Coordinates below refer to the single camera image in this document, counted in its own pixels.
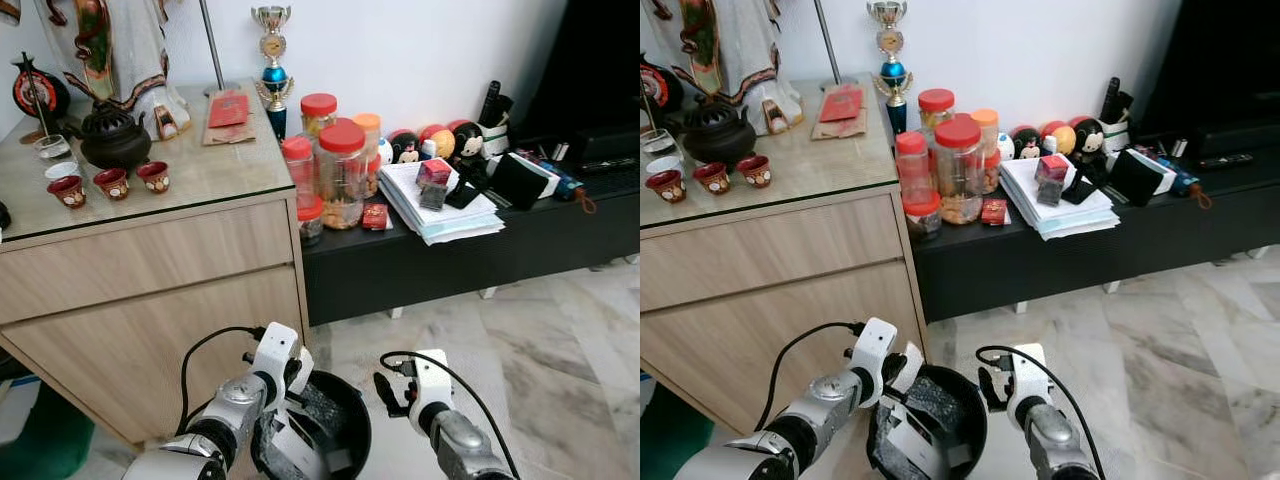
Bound black phone stand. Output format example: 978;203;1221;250
1060;160;1109;205
445;163;493;210

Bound red-lid plastic jar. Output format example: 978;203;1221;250
918;88;956;133
281;136;317;206
300;93;339;141
895;131;931;201

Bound red grey cube box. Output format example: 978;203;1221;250
1035;155;1071;208
417;158;454;211

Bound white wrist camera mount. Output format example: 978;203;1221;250
408;349;454;419
858;318;927;389
1008;343;1048;411
250;322;314;389

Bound green plastic object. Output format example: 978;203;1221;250
640;385;691;480
0;385;98;480

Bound white holder with black remotes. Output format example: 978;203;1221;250
1098;77;1136;153
477;80;515;158

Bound round orange plush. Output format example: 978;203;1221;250
418;123;457;161
1040;120;1078;156

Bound black round rubbish bin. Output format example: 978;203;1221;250
250;370;373;480
868;364;989;480

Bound white paper stack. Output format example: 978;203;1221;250
378;158;507;247
998;155;1121;241

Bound black TV console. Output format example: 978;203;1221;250
300;135;641;327
912;140;1280;323

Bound light wood cabinet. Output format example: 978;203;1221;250
0;80;313;448
640;78;929;441

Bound orange-lid plastic jar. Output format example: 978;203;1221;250
351;112;384;197
972;108;1002;194

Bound red packet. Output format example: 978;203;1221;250
208;90;251;128
818;85;864;123

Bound grey speckled trash bag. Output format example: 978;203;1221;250
300;383;344;441
915;378;963;441

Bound brown paper envelope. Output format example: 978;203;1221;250
203;100;257;147
812;95;868;141

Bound round Mickey plush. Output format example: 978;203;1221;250
1068;117;1106;161
447;119;487;163
1008;125;1043;161
387;128;422;165

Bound red round ornament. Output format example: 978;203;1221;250
12;55;71;143
640;55;686;131

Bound black left wrist camera cable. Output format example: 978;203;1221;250
765;321;866;431
178;326;269;436

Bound black white box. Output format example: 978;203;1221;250
488;152;551;212
1108;148;1179;208

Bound black incense burner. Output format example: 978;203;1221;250
62;100;154;171
683;95;771;166

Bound white robed deity statue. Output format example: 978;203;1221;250
650;0;804;136
35;0;193;141

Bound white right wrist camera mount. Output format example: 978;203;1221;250
408;349;454;419
1008;343;1048;411

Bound black flat television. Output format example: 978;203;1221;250
510;0;641;141
1135;0;1280;136

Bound large red-lid snack jar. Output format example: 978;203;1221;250
934;116;985;225
317;119;368;230

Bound silver metal pole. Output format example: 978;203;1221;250
198;0;241;98
815;0;861;91

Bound silver blue trophy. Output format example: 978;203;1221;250
250;5;297;141
867;0;913;136

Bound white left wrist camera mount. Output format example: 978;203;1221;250
250;322;314;389
858;318;927;389

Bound small red-lid jar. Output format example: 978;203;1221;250
903;190;943;241
297;195;326;247

